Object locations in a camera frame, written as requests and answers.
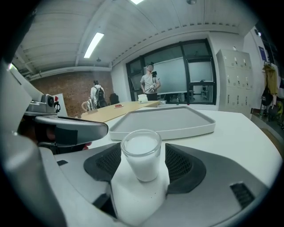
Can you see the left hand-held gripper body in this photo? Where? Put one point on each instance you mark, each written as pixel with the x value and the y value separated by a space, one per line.
pixel 73 124

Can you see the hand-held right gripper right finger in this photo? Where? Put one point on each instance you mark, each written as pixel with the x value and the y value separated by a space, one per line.
pixel 210 188

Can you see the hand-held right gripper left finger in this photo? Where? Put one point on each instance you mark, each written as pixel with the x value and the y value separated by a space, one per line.
pixel 80 177

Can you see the glass cup of milk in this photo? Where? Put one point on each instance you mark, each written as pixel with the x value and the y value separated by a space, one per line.
pixel 144 159

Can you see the grey tray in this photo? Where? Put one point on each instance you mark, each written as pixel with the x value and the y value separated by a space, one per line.
pixel 162 123

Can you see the person's left hand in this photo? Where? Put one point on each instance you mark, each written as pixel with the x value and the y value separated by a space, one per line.
pixel 50 133

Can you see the white board with red mark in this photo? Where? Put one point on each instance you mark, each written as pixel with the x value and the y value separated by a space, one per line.
pixel 61 106

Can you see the wooden table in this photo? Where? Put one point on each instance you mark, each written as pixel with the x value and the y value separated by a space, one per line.
pixel 115 112

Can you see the black office chair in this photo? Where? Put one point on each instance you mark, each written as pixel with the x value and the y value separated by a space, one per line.
pixel 114 98

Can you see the small white plate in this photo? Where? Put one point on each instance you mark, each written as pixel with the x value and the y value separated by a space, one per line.
pixel 118 106

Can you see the red strawberries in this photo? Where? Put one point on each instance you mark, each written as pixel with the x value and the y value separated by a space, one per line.
pixel 118 105

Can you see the ceiling sensor fixture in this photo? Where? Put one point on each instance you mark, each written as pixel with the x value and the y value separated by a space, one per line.
pixel 98 59
pixel 192 1

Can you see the rectangular ceiling light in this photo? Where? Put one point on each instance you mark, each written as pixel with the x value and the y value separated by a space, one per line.
pixel 93 45
pixel 137 1

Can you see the clear plastic box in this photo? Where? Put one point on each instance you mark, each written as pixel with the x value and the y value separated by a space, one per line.
pixel 162 102

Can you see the green bottle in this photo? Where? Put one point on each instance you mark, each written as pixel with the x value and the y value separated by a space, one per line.
pixel 177 101

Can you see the hanging black bag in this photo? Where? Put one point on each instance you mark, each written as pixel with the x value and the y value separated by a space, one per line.
pixel 266 97

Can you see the grey roll-down screen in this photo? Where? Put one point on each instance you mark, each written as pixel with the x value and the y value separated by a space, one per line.
pixel 170 75

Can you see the grey metal lockers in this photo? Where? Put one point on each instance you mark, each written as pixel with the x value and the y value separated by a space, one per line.
pixel 235 82

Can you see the hanging yellow jacket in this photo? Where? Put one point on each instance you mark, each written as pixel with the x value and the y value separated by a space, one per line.
pixel 271 77

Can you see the black-framed window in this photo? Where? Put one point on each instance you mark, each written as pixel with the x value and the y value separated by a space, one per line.
pixel 199 55

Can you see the blue wall poster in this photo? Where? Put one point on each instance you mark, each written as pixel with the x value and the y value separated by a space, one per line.
pixel 261 53

